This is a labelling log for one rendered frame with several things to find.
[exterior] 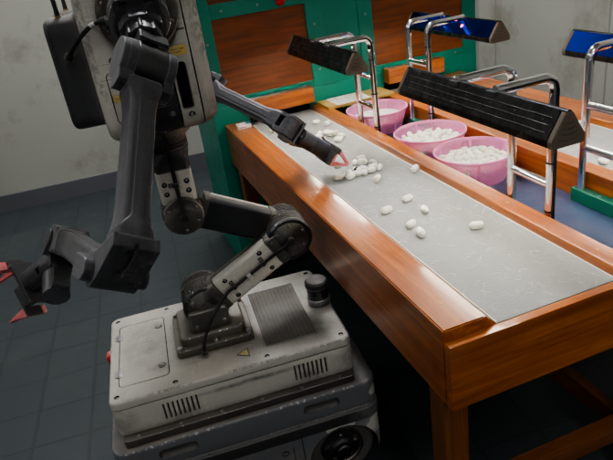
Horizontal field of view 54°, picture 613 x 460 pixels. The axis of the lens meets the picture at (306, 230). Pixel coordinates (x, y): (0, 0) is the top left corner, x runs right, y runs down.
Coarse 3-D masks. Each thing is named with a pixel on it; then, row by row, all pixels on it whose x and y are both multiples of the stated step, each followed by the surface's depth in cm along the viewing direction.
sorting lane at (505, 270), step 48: (288, 144) 242; (336, 144) 233; (336, 192) 191; (384, 192) 186; (432, 192) 181; (432, 240) 154; (480, 240) 150; (528, 240) 147; (480, 288) 131; (528, 288) 129; (576, 288) 126
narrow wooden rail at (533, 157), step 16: (400, 96) 274; (416, 112) 258; (448, 112) 242; (480, 128) 219; (528, 144) 198; (528, 160) 196; (544, 160) 189; (560, 160) 182; (576, 160) 181; (544, 176) 191; (560, 176) 184; (576, 176) 178; (592, 176) 171; (608, 176) 167; (608, 192) 167
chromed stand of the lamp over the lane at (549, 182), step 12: (480, 72) 148; (492, 72) 148; (504, 72) 150; (456, 84) 146; (504, 84) 134; (516, 84) 134; (528, 84) 135; (540, 84) 137; (552, 84) 138; (492, 96) 133; (552, 96) 139; (552, 156) 146; (516, 168) 160; (552, 168) 147; (540, 180) 152; (552, 180) 148; (552, 192) 150; (552, 204) 151; (552, 216) 152
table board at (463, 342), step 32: (608, 288) 125; (512, 320) 120; (544, 320) 121; (576, 320) 125; (608, 320) 128; (448, 352) 116; (480, 352) 118; (512, 352) 121; (544, 352) 125; (576, 352) 128; (448, 384) 120; (480, 384) 122; (512, 384) 125
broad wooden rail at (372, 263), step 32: (256, 160) 229; (288, 160) 217; (288, 192) 197; (320, 192) 186; (320, 224) 173; (352, 224) 163; (320, 256) 182; (352, 256) 154; (384, 256) 145; (352, 288) 161; (384, 288) 139; (416, 288) 130; (448, 288) 129; (384, 320) 145; (416, 320) 126; (448, 320) 119; (480, 320) 118; (416, 352) 131
